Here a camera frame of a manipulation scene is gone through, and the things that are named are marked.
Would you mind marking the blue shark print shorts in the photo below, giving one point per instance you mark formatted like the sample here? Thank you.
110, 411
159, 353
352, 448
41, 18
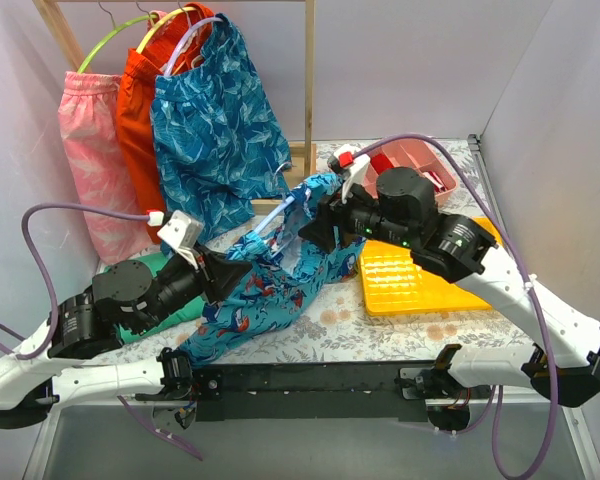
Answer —
287, 274

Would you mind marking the red rolled cloth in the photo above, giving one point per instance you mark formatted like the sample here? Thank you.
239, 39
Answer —
381, 163

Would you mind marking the yellow hanger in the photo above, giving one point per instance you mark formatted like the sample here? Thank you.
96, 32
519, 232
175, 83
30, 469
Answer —
160, 24

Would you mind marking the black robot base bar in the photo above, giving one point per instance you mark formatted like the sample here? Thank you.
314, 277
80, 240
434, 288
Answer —
365, 390

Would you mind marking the orange shorts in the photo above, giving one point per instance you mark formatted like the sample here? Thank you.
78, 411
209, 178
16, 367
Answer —
136, 94

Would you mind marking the wooden clothes rack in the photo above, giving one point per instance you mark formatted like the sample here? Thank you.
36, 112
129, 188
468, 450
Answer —
303, 153

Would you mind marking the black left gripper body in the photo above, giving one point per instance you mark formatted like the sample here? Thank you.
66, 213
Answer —
208, 275

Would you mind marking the red white striped cloth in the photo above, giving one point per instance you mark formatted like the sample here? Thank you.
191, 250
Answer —
435, 179

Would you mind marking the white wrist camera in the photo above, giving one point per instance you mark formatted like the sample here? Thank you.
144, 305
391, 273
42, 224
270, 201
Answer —
351, 166
180, 232

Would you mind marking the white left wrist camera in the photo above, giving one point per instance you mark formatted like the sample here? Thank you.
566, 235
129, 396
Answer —
180, 232

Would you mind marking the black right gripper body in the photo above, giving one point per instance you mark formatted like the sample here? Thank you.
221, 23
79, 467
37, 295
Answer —
336, 220

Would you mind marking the translucent white hanger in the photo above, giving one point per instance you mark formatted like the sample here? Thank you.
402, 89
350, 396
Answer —
185, 41

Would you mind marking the teal leaf print shorts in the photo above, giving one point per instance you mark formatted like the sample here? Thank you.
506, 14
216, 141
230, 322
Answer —
217, 141

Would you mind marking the pink divided organizer box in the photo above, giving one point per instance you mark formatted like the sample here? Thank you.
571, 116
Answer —
415, 154

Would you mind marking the pink patterned shorts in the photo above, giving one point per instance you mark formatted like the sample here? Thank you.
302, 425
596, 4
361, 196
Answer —
87, 122

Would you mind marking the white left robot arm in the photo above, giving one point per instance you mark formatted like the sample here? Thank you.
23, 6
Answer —
47, 371

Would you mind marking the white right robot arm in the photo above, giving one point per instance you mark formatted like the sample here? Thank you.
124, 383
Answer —
564, 357

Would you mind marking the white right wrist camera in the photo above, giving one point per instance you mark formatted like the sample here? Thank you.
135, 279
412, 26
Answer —
351, 166

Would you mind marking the yellow plastic tray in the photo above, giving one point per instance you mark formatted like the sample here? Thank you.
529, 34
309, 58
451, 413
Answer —
393, 285

